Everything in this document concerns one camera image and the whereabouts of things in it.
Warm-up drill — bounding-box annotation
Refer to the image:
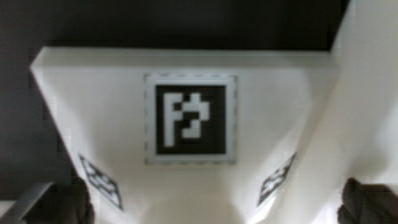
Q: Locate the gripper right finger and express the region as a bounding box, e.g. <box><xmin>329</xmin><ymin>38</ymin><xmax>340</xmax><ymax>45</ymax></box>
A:
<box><xmin>338</xmin><ymin>178</ymin><xmax>398</xmax><ymax>224</ymax></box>

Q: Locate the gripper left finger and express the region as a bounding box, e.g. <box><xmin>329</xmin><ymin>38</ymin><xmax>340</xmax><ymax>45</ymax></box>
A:
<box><xmin>0</xmin><ymin>178</ymin><xmax>95</xmax><ymax>224</ymax></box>

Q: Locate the white lamp base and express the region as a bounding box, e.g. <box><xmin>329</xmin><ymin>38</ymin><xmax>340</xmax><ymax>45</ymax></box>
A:
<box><xmin>31</xmin><ymin>47</ymin><xmax>338</xmax><ymax>224</ymax></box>

